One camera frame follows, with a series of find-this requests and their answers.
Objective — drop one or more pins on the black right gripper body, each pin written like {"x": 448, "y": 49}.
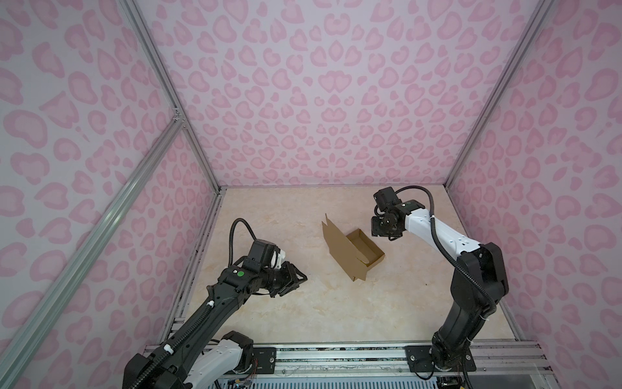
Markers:
{"x": 382, "y": 228}

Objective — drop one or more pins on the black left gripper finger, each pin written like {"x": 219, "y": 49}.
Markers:
{"x": 294, "y": 274}
{"x": 288, "y": 287}

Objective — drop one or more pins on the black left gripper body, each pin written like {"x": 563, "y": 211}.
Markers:
{"x": 274, "y": 278}

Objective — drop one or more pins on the brown cardboard box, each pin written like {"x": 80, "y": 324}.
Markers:
{"x": 355, "y": 252}

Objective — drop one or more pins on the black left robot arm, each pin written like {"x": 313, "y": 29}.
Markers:
{"x": 169, "y": 365}

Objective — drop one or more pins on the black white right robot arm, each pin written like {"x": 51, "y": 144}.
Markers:
{"x": 479, "y": 280}

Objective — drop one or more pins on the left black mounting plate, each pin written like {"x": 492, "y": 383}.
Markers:
{"x": 261, "y": 360}

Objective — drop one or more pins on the black mounting plate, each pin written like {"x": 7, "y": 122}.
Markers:
{"x": 421, "y": 359}
{"x": 261, "y": 360}

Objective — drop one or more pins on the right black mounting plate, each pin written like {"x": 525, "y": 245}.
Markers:
{"x": 421, "y": 359}

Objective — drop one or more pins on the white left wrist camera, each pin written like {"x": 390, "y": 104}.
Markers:
{"x": 277, "y": 258}

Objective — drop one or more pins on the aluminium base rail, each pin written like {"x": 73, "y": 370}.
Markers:
{"x": 500, "y": 364}

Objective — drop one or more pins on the left aluminium frame strut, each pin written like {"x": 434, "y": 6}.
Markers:
{"x": 35, "y": 330}

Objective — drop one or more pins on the back right aluminium post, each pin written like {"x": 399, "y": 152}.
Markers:
{"x": 534, "y": 26}

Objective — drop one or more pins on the aluminium post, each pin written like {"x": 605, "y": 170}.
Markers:
{"x": 136, "y": 20}
{"x": 534, "y": 26}

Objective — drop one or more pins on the back left aluminium post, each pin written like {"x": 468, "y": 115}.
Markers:
{"x": 136, "y": 20}

